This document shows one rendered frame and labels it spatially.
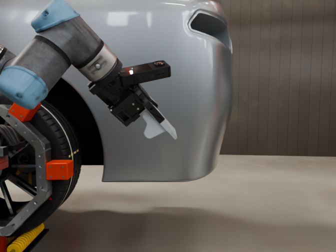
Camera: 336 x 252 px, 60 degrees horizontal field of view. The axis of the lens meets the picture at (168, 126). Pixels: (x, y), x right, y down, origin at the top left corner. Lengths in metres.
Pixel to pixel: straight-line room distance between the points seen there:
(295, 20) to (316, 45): 0.64
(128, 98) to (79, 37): 0.15
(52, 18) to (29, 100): 0.14
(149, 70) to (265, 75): 5.73
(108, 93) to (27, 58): 0.17
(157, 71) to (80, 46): 0.16
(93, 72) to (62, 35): 0.09
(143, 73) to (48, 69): 0.19
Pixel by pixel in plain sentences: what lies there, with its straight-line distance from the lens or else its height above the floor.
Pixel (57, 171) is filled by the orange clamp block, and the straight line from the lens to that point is 1.28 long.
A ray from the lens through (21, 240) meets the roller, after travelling 1.49.
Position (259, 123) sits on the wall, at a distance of 6.28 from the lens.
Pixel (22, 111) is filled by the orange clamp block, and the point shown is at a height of 1.10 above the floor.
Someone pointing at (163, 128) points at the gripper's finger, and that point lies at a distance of 0.63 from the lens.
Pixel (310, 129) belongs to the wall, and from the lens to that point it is 6.57.
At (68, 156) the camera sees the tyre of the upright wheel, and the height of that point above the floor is 0.89.
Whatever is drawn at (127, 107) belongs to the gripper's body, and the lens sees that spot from 0.63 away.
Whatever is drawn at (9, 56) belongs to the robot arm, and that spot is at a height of 1.22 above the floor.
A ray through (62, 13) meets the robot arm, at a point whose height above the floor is 1.29.
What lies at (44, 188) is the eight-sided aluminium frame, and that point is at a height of 0.78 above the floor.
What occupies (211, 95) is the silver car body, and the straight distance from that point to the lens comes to 1.42.
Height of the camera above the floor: 1.14
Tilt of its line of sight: 5 degrees down
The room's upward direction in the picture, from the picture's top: straight up
